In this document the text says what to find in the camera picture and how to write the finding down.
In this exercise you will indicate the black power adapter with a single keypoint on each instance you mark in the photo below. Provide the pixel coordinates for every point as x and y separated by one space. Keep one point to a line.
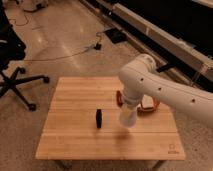
98 46

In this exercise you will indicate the small brown ring object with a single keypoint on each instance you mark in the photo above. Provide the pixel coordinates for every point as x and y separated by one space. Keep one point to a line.
119 98

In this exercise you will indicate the black office chair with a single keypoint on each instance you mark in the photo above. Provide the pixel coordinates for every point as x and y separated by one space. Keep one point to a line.
12 48

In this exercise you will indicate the black floor mat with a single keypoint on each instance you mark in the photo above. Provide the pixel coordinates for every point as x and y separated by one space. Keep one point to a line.
115 35

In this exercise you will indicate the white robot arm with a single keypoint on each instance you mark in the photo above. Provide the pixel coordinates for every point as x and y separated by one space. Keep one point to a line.
138 78

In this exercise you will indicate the wooden table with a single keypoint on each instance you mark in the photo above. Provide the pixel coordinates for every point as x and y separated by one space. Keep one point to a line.
70 130

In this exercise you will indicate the black eraser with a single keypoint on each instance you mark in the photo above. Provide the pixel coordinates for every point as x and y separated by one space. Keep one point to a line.
99 118

